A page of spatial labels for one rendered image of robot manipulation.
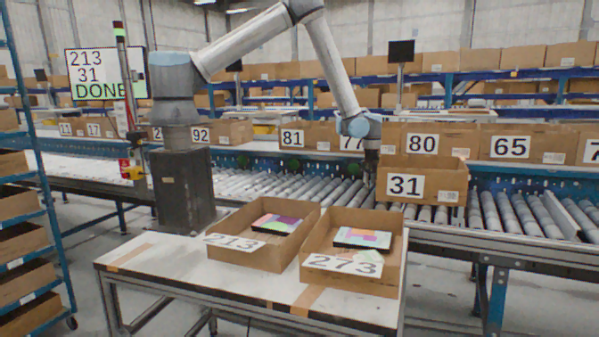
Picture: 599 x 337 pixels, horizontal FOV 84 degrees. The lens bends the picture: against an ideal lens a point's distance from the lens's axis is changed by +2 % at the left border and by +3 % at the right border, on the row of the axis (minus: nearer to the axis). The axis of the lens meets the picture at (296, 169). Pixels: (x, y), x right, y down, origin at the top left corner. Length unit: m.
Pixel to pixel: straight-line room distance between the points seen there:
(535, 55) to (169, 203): 5.94
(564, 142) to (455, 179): 0.58
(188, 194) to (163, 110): 0.33
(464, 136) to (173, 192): 1.45
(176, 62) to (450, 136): 1.39
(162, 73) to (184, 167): 0.35
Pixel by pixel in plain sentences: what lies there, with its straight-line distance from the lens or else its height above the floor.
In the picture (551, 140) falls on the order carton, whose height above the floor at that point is 1.01.
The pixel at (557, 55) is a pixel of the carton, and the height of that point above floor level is 1.55.
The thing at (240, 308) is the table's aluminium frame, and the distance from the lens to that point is 1.06.
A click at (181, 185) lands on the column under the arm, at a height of 0.94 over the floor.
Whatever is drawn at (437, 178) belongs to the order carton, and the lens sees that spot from 1.63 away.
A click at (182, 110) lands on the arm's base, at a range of 1.35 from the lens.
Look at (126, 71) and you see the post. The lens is 2.11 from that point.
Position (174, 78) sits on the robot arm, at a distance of 1.36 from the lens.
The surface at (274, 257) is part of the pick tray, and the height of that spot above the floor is 0.81.
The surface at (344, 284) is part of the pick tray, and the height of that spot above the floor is 0.77.
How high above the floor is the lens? 1.32
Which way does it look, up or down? 15 degrees down
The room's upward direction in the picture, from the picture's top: 2 degrees counter-clockwise
